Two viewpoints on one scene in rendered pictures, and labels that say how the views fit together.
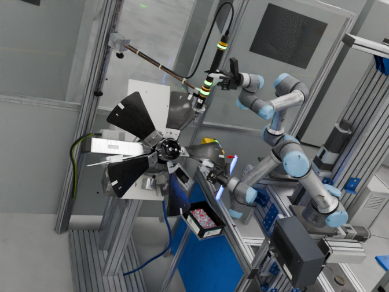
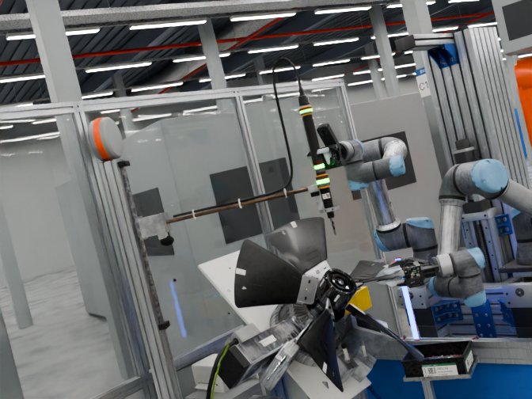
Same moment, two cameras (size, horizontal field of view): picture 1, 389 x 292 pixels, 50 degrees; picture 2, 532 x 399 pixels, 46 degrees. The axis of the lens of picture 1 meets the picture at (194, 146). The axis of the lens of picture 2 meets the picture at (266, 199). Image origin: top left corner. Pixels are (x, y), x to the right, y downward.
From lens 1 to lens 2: 112 cm
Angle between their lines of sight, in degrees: 31
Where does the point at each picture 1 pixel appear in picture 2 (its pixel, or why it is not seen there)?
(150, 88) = (229, 261)
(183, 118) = (313, 247)
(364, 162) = (514, 169)
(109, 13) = (120, 193)
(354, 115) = (460, 130)
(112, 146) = (267, 340)
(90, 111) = (168, 362)
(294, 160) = (488, 169)
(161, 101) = not seen: hidden behind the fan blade
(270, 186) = not seen: hidden behind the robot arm
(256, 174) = (452, 238)
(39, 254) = not seen: outside the picture
